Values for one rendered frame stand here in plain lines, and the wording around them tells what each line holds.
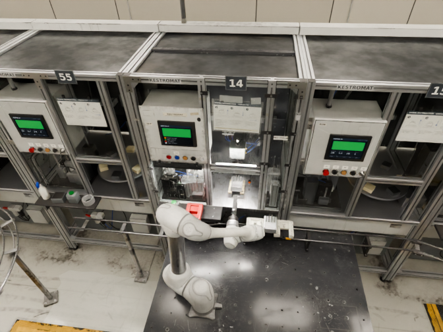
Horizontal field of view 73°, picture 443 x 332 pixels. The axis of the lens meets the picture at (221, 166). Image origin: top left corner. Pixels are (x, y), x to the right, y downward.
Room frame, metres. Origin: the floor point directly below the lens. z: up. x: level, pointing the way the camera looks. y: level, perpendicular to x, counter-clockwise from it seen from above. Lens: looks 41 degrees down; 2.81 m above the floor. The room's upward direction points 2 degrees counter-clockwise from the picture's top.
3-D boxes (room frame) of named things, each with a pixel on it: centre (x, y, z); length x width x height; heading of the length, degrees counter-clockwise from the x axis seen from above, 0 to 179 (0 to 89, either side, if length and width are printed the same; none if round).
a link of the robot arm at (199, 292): (0.95, 0.16, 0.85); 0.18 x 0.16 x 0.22; 54
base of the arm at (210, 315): (0.94, 0.14, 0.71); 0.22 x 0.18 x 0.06; 82
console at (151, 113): (1.80, 0.30, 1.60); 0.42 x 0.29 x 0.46; 82
